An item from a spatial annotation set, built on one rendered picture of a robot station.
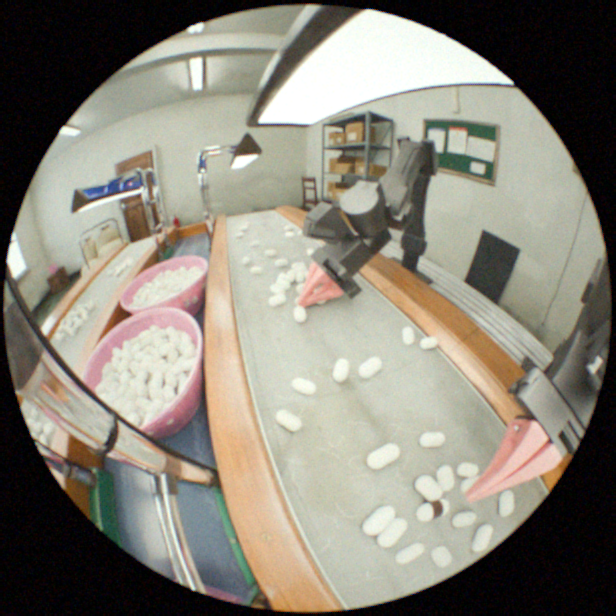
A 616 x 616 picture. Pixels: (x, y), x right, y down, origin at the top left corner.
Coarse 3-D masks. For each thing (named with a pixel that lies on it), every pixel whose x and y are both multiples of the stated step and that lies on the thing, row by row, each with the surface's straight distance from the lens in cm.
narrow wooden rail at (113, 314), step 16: (160, 240) 108; (176, 240) 132; (144, 256) 91; (112, 304) 62; (112, 320) 57; (96, 336) 53; (128, 336) 62; (80, 352) 53; (80, 368) 49; (64, 432) 43; (64, 448) 42; (80, 448) 43; (80, 464) 43; (96, 464) 46; (64, 480) 41; (80, 496) 43
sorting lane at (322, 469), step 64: (256, 256) 62; (256, 320) 37; (320, 320) 36; (384, 320) 38; (256, 384) 28; (320, 384) 28; (384, 384) 29; (448, 384) 34; (320, 448) 24; (448, 448) 29; (320, 512) 24; (448, 512) 29; (512, 512) 37; (384, 576) 27; (448, 576) 32
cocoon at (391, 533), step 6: (390, 522) 24; (396, 522) 24; (402, 522) 24; (384, 528) 24; (390, 528) 24; (396, 528) 24; (402, 528) 24; (384, 534) 24; (390, 534) 24; (396, 534) 24; (378, 540) 24; (384, 540) 24; (390, 540) 24; (396, 540) 24; (384, 546) 24
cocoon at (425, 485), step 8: (416, 480) 26; (424, 480) 25; (432, 480) 25; (416, 488) 25; (424, 488) 25; (432, 488) 25; (440, 488) 26; (424, 496) 26; (432, 496) 25; (440, 496) 26
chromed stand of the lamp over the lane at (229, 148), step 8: (232, 144) 86; (200, 152) 86; (208, 152) 86; (216, 152) 101; (224, 152) 101; (232, 152) 101; (200, 160) 86; (200, 168) 85; (200, 176) 85; (200, 184) 85; (208, 184) 101; (208, 192) 100; (208, 200) 100; (208, 208) 86; (208, 216) 86; (208, 224) 87; (208, 232) 88
